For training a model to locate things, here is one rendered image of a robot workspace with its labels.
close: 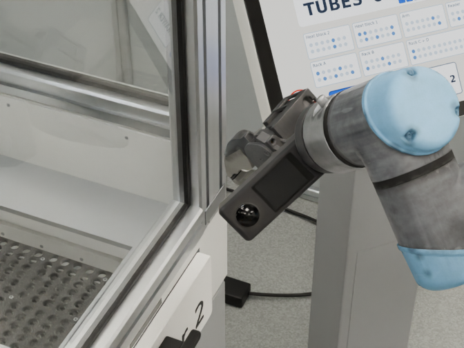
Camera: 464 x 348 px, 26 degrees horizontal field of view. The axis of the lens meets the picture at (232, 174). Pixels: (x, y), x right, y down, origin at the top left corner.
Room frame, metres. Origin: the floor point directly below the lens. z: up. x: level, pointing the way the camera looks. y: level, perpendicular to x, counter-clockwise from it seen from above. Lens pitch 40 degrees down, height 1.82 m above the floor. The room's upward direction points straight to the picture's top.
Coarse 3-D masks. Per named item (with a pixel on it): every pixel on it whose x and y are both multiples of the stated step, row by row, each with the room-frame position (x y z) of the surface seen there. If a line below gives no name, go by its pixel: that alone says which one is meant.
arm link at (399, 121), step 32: (352, 96) 0.72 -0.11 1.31; (384, 96) 0.68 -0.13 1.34; (416, 96) 0.68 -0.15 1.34; (448, 96) 0.69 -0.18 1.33; (352, 128) 0.70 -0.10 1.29; (384, 128) 0.67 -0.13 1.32; (416, 128) 0.66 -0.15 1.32; (448, 128) 0.67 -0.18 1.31; (352, 160) 0.70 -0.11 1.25; (384, 160) 0.67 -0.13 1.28; (416, 160) 0.66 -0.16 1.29
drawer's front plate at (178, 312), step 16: (208, 256) 0.91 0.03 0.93; (192, 272) 0.88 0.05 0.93; (208, 272) 0.91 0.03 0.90; (176, 288) 0.85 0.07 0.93; (192, 288) 0.86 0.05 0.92; (208, 288) 0.90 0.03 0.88; (176, 304) 0.83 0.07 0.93; (192, 304) 0.86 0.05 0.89; (208, 304) 0.90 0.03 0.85; (160, 320) 0.80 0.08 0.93; (176, 320) 0.82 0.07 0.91; (192, 320) 0.86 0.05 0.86; (144, 336) 0.78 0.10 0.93; (160, 336) 0.78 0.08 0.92; (176, 336) 0.82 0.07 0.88
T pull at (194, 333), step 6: (192, 330) 0.80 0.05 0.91; (168, 336) 0.79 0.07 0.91; (192, 336) 0.79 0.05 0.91; (198, 336) 0.79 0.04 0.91; (162, 342) 0.78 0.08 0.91; (168, 342) 0.78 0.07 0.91; (174, 342) 0.78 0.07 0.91; (180, 342) 0.78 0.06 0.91; (186, 342) 0.78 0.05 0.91; (192, 342) 0.78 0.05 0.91
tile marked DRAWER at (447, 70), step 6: (432, 66) 1.20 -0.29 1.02; (438, 66) 1.20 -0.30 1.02; (444, 66) 1.20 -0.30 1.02; (450, 66) 1.21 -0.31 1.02; (456, 66) 1.21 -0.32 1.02; (438, 72) 1.20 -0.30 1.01; (444, 72) 1.20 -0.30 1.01; (450, 72) 1.20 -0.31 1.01; (456, 72) 1.20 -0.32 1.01; (450, 78) 1.20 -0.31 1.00; (456, 78) 1.20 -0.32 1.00; (456, 84) 1.19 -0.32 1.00; (456, 90) 1.19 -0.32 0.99; (462, 90) 1.19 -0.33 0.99
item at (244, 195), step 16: (288, 144) 0.78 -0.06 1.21; (272, 160) 0.77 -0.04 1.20; (288, 160) 0.77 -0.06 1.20; (256, 176) 0.76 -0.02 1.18; (272, 176) 0.76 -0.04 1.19; (288, 176) 0.76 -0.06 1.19; (304, 176) 0.76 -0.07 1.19; (320, 176) 0.76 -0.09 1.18; (240, 192) 0.75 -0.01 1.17; (256, 192) 0.75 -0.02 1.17; (272, 192) 0.75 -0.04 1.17; (288, 192) 0.75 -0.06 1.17; (224, 208) 0.75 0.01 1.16; (240, 208) 0.74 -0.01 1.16; (256, 208) 0.74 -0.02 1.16; (272, 208) 0.75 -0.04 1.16; (240, 224) 0.74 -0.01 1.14; (256, 224) 0.74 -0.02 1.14
